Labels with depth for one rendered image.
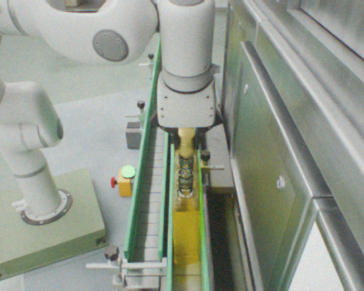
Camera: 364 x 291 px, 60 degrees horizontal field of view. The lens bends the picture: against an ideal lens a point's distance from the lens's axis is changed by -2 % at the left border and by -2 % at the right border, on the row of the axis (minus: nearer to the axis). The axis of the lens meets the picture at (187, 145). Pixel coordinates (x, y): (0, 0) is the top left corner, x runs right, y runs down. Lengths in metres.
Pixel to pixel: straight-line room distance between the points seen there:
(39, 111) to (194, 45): 0.46
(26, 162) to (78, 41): 0.55
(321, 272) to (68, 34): 0.39
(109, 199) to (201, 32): 0.81
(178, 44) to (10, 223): 0.80
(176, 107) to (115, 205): 0.64
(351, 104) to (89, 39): 0.30
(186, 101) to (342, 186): 0.30
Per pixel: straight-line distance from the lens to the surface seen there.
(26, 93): 0.79
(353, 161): 0.28
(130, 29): 0.41
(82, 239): 0.96
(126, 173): 1.07
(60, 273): 1.00
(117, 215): 1.08
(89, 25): 0.42
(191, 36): 0.43
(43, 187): 0.98
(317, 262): 0.35
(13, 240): 1.03
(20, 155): 0.93
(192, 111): 0.54
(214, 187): 0.97
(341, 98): 0.35
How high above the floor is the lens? 1.55
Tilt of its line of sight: 37 degrees down
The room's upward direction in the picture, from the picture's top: straight up
